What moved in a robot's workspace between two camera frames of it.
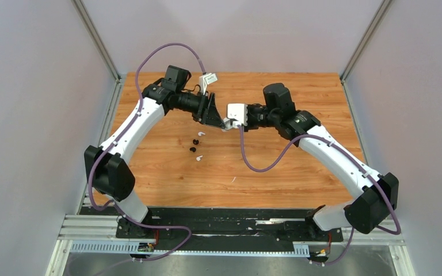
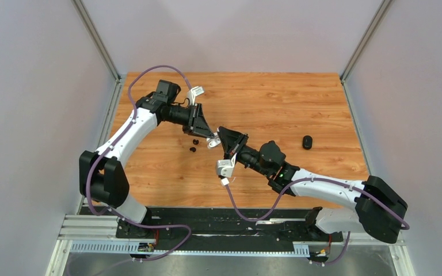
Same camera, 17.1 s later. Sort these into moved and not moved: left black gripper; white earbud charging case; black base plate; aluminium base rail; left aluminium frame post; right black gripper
Moved: white earbud charging case; right black gripper; left black gripper
Not moved: aluminium base rail; left aluminium frame post; black base plate
